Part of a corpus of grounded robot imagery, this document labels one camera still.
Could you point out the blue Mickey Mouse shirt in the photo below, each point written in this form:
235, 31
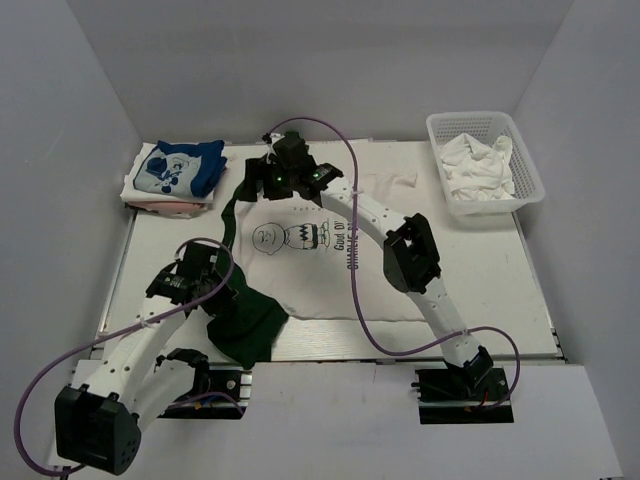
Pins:
185, 171

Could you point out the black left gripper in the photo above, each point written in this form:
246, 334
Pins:
217, 307

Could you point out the white plastic basket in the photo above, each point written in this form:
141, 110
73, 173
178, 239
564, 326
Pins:
486, 127

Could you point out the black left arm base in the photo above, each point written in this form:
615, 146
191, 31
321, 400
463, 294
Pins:
222, 393

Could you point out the white crumpled shirt in basket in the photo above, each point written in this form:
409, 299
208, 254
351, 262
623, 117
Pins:
478, 172

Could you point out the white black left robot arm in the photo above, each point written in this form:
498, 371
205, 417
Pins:
100, 423

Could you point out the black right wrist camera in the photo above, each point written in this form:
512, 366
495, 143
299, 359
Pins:
291, 152

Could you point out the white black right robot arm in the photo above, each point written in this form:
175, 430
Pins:
410, 257

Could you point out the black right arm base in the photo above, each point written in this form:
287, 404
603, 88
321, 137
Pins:
444, 400

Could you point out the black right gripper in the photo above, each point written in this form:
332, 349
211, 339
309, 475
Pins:
256, 171

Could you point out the white green Charlie Brown shirt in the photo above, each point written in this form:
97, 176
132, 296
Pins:
293, 262

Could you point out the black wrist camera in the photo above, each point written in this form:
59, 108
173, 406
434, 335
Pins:
291, 152
198, 260

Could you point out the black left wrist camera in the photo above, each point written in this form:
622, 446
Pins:
198, 260

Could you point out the pink shirt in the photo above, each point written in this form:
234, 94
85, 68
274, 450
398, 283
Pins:
170, 208

